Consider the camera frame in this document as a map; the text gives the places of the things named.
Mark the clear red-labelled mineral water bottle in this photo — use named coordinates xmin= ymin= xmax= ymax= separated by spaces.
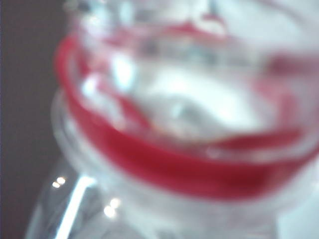
xmin=23 ymin=0 xmax=319 ymax=239

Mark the brown fabric desk partition panel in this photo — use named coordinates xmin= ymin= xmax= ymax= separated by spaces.
xmin=0 ymin=0 xmax=83 ymax=239

